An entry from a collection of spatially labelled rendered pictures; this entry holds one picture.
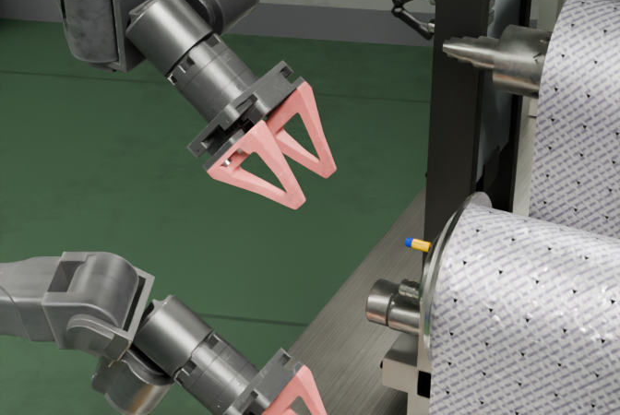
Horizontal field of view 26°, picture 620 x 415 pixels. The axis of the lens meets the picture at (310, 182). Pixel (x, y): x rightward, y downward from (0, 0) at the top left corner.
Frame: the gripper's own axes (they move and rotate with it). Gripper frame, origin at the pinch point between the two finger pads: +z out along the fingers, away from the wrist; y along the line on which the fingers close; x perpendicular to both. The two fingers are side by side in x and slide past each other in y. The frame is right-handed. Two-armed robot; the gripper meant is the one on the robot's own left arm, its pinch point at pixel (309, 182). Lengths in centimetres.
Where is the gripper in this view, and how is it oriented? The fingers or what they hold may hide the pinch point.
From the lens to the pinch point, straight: 113.0
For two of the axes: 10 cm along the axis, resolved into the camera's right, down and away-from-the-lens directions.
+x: 5.8, -5.2, -6.3
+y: -4.4, 4.4, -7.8
